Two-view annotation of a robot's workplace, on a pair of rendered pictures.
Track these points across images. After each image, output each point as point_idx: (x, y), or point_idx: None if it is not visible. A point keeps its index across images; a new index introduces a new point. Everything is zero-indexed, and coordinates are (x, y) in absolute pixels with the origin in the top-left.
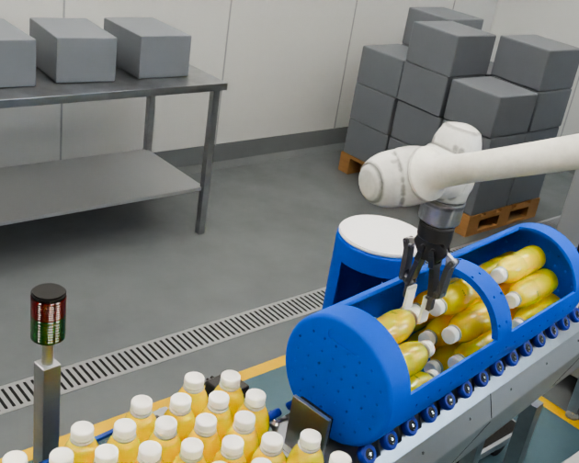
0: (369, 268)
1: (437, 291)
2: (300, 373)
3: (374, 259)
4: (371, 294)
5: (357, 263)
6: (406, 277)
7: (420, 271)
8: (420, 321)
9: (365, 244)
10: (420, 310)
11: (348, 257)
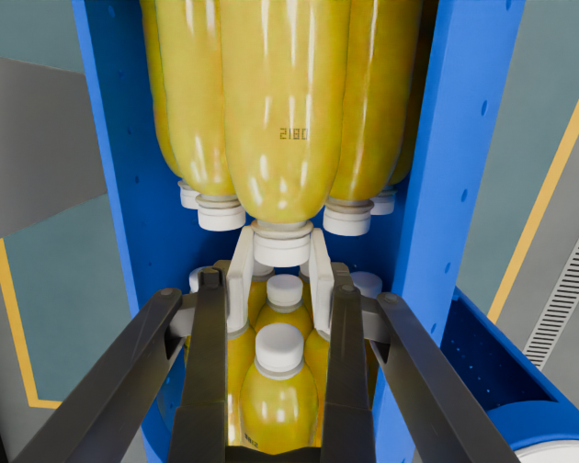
0: (510, 416)
1: (164, 310)
2: None
3: (519, 437)
4: (427, 102)
5: (535, 414)
6: (359, 306)
7: (377, 420)
8: (241, 231)
9: (559, 457)
10: (245, 244)
11: (558, 414)
